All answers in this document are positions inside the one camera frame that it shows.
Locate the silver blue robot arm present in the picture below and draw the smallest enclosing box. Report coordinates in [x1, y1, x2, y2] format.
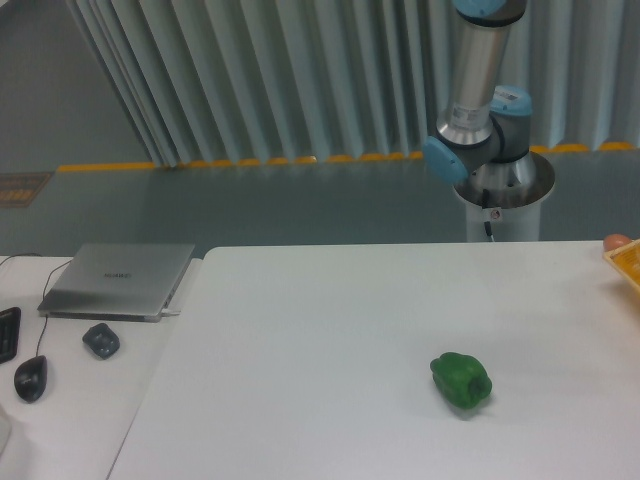
[422, 1, 527, 184]

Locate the green bell pepper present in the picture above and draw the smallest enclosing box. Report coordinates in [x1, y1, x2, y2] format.
[430, 352, 493, 410]

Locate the yellow basket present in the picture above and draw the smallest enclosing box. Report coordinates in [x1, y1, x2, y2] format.
[603, 240, 640, 292]

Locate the white usb dongle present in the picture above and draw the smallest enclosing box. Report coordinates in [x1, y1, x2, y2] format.
[160, 309, 181, 317]

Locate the silver closed laptop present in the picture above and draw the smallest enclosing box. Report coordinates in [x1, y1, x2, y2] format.
[38, 243, 194, 322]

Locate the small black plastic case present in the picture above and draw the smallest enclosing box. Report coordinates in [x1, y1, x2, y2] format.
[82, 323, 121, 360]

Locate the black keyboard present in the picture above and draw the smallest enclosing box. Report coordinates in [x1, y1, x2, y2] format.
[0, 307, 21, 364]

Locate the black computer mouse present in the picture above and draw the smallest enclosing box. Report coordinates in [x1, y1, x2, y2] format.
[14, 355, 48, 403]

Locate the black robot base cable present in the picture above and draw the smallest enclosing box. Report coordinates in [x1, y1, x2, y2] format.
[481, 188, 497, 243]

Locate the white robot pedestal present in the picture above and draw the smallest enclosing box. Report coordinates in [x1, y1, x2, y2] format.
[454, 152, 555, 242]

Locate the black mouse cable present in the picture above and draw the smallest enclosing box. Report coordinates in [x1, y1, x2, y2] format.
[0, 253, 75, 359]

